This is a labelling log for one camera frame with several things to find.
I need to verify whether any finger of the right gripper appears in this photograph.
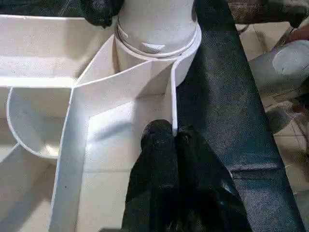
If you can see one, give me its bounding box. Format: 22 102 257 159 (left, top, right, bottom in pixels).
79 0 125 28

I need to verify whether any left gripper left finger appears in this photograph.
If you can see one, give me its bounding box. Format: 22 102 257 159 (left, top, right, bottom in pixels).
120 120 180 232

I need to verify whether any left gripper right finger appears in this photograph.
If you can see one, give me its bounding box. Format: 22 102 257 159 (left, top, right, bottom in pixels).
175 126 253 232

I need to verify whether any white plastic table leg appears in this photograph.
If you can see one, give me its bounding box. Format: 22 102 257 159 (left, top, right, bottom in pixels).
116 0 199 58

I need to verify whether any white plastic table top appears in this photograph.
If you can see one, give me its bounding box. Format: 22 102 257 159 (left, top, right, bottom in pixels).
0 14 203 232

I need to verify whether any dark woven object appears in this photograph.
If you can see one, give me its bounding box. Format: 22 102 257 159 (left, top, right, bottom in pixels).
228 0 309 29

